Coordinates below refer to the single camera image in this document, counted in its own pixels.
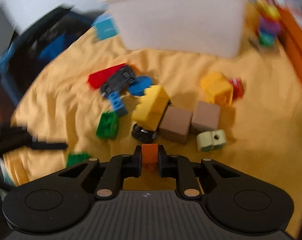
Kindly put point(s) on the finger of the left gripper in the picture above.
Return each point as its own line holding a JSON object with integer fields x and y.
{"x": 12, "y": 138}

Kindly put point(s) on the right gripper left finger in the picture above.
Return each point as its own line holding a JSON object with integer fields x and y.
{"x": 113, "y": 173}

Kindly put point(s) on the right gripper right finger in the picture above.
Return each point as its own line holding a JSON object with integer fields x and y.
{"x": 179, "y": 168}

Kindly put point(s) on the orange small brick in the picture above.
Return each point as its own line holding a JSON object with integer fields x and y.
{"x": 149, "y": 156}

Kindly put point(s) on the black toy truck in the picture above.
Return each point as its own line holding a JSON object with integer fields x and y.
{"x": 142, "y": 135}

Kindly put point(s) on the pale green bead block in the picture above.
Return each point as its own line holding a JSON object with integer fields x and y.
{"x": 211, "y": 140}

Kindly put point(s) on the green duplo brick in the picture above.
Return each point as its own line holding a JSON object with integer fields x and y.
{"x": 108, "y": 125}

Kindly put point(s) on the large yellow brick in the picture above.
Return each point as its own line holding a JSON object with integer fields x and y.
{"x": 151, "y": 107}

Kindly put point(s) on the blue small brick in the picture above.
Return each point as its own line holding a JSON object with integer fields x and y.
{"x": 117, "y": 104}

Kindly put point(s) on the red wedge block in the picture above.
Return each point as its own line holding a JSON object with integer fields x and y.
{"x": 97, "y": 79}

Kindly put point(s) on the dark grey toy car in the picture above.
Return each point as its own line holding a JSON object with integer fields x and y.
{"x": 118, "y": 81}

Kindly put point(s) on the left wooden cube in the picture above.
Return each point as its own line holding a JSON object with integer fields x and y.
{"x": 175, "y": 125}

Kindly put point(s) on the wooden cube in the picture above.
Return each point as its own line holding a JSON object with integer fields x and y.
{"x": 205, "y": 117}
{"x": 175, "y": 125}

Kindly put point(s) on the right wooden cube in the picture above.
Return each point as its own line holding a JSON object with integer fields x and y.
{"x": 205, "y": 117}

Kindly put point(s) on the blue round disc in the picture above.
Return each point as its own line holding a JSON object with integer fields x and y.
{"x": 139, "y": 85}

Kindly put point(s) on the yellow duplo brick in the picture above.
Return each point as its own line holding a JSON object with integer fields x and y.
{"x": 217, "y": 89}

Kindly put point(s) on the yellow quilted blanket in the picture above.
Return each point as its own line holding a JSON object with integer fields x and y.
{"x": 263, "y": 129}

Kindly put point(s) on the blue black fabric bag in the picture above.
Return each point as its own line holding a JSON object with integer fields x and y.
{"x": 27, "y": 54}

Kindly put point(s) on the red small block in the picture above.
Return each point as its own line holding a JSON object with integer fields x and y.
{"x": 238, "y": 87}

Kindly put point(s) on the light blue small box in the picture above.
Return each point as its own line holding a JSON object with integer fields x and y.
{"x": 104, "y": 26}

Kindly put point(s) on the white plastic storage bin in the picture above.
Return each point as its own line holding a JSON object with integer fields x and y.
{"x": 203, "y": 26}

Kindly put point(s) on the orange cardboard box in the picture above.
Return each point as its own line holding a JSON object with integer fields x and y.
{"x": 291, "y": 39}

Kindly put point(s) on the colourful ring stacker toy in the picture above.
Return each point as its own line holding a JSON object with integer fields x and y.
{"x": 268, "y": 27}

